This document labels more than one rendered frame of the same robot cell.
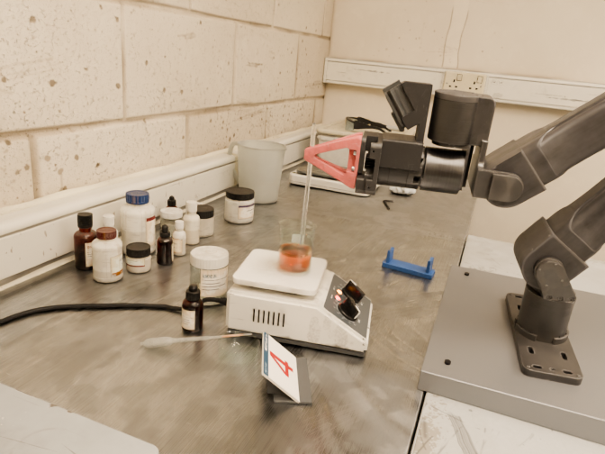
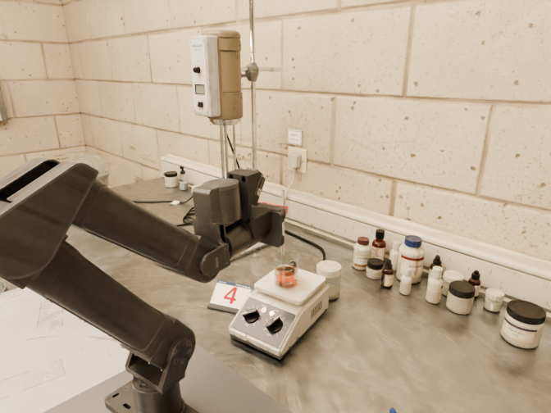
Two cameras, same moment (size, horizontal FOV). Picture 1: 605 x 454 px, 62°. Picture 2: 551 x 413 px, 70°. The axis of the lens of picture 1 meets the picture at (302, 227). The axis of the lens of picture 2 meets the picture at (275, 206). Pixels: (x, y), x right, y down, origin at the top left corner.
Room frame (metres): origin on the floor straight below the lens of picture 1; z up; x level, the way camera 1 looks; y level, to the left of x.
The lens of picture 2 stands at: (0.97, -0.66, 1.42)
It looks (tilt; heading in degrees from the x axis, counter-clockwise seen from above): 20 degrees down; 115
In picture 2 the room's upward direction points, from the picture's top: straight up
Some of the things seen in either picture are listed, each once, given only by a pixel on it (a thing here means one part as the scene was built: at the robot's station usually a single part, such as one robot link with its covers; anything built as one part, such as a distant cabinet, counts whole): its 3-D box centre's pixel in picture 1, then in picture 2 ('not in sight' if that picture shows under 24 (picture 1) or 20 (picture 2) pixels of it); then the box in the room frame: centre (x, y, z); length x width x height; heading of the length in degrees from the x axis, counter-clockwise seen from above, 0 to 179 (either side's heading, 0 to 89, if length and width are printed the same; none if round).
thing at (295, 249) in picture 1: (296, 247); (284, 269); (0.67, 0.01, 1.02); 0.06 x 0.05 x 0.08; 26
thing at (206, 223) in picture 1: (201, 221); (460, 297); (1.02, 0.22, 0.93); 0.05 x 0.05 x 0.06
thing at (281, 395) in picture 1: (285, 366); (229, 297); (0.53, 0.00, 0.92); 0.09 x 0.06 x 0.04; 5
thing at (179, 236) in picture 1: (178, 237); (406, 280); (0.90, 0.23, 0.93); 0.03 x 0.03 x 0.07
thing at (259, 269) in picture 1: (282, 270); (290, 283); (0.68, 0.02, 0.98); 0.12 x 0.12 x 0.01; 81
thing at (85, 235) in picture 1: (85, 240); (378, 246); (0.80, 0.37, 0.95); 0.04 x 0.04 x 0.10
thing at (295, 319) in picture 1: (296, 300); (284, 306); (0.68, 0.00, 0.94); 0.22 x 0.13 x 0.08; 81
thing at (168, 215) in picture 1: (171, 222); (452, 284); (1.00, 0.27, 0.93); 0.05 x 0.05 x 0.05
